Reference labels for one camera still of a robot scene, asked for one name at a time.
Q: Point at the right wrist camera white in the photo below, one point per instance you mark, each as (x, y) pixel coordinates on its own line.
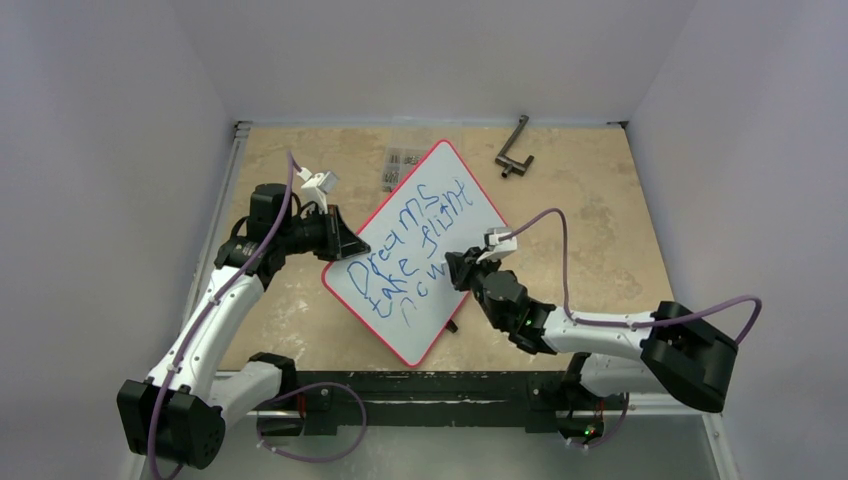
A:
(499, 242)

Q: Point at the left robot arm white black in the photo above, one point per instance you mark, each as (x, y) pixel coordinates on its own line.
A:
(180, 412)

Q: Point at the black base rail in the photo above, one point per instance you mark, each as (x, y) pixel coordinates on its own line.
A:
(533, 401)

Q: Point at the whiteboard with red frame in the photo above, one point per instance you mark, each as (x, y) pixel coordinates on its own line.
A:
(401, 289)

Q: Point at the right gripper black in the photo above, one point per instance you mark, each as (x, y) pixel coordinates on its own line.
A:
(475, 270)

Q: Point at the clear plastic screw box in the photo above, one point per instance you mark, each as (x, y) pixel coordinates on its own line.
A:
(410, 140)

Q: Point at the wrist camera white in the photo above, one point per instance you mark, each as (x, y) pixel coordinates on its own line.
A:
(316, 187)
(499, 242)

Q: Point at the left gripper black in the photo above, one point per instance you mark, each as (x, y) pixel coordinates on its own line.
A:
(339, 241)

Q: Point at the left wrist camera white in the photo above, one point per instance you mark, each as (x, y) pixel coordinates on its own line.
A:
(316, 187)

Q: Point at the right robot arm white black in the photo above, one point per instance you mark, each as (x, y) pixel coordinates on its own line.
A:
(668, 350)

